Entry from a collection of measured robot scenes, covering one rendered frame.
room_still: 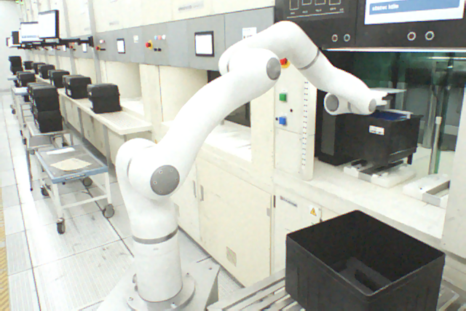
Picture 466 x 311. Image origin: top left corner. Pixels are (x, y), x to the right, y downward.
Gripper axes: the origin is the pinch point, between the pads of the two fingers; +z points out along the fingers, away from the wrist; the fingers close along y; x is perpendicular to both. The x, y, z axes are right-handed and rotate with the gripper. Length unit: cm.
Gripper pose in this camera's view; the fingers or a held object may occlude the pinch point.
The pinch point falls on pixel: (384, 95)
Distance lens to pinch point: 150.4
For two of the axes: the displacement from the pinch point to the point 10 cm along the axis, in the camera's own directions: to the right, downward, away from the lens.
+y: 5.8, 2.1, -7.9
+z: 8.2, -1.7, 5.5
